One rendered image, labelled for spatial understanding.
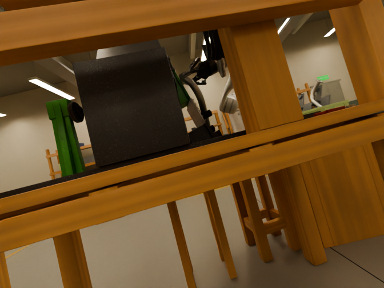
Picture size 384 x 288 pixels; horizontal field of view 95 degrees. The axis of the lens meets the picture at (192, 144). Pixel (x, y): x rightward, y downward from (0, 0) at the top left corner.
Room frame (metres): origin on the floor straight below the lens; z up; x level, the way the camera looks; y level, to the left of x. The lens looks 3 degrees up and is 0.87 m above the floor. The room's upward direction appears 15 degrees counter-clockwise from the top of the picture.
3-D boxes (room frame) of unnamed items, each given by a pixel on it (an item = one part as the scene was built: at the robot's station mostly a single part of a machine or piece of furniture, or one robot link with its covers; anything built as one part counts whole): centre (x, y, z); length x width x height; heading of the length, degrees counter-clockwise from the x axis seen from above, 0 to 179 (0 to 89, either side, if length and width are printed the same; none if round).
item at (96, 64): (0.64, 0.16, 1.07); 0.30 x 0.18 x 0.34; 98
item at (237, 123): (1.45, -0.41, 1.02); 0.09 x 0.09 x 0.17; 18
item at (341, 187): (1.59, -0.97, 0.39); 0.68 x 0.52 x 0.79; 178
